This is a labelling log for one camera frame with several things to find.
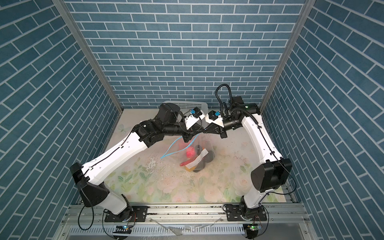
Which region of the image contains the black avocado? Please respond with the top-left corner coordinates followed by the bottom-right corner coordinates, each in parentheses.
top-left (193, 161), bottom-right (206, 173)
top-left (204, 151), bottom-right (215, 163)

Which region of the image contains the aluminium corner post left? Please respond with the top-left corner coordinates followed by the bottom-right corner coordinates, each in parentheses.
top-left (52, 0), bottom-right (124, 114)

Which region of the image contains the aluminium corner post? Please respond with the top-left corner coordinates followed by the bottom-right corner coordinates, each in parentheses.
top-left (52, 0), bottom-right (124, 114)
top-left (260, 0), bottom-right (316, 112)

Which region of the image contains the yellow lemon food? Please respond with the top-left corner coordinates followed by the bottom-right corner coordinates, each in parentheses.
top-left (185, 166), bottom-right (196, 172)

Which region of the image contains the clear zip top bag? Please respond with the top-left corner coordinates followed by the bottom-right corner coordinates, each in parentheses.
top-left (161, 134), bottom-right (216, 173)

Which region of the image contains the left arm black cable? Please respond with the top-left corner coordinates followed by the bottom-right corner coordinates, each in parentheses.
top-left (77, 119), bottom-right (205, 240)

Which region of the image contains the aluminium corner post right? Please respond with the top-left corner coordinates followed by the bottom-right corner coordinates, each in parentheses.
top-left (260, 0), bottom-right (316, 112)

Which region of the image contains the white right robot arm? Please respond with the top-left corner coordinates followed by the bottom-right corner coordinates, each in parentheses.
top-left (203, 96), bottom-right (293, 220)

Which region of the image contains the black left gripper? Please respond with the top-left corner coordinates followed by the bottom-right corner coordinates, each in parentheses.
top-left (162, 115), bottom-right (205, 142)

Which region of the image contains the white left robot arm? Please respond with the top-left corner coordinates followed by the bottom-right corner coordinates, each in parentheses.
top-left (70, 103), bottom-right (204, 222)

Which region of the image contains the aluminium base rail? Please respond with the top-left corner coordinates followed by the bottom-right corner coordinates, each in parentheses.
top-left (54, 203), bottom-right (317, 240)

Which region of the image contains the red chili pepper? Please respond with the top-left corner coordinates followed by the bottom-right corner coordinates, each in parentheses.
top-left (180, 159), bottom-right (195, 167)

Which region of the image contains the white perforated plastic basket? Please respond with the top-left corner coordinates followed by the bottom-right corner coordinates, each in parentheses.
top-left (164, 101), bottom-right (209, 114)

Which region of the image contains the dark purple eggplant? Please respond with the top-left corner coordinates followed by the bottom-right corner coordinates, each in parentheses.
top-left (195, 145), bottom-right (203, 156)

